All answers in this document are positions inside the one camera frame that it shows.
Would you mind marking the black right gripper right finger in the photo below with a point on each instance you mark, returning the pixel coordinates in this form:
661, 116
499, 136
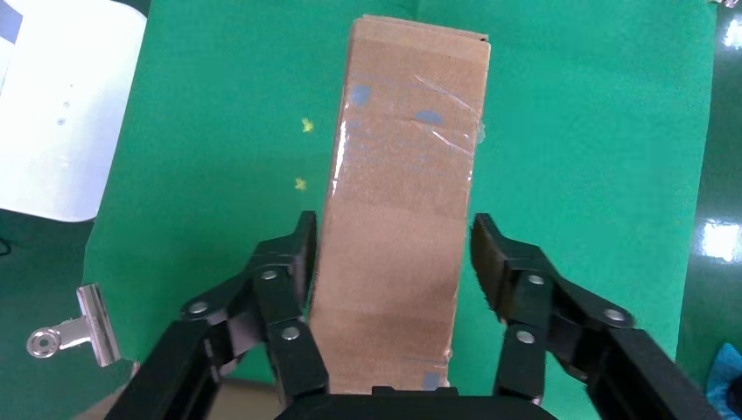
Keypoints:
539, 313

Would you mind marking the long taped cardboard box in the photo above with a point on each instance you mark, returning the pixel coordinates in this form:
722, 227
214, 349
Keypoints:
400, 203

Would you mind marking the silver binder clip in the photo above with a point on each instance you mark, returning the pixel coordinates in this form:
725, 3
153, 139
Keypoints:
93, 324

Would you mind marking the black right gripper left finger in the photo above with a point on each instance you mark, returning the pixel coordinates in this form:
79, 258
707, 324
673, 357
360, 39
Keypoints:
272, 313

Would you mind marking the white robot torso and base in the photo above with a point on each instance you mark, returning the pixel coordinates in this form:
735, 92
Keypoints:
58, 116

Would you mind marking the green table cloth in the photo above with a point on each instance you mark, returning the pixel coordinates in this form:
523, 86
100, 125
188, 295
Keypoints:
232, 116

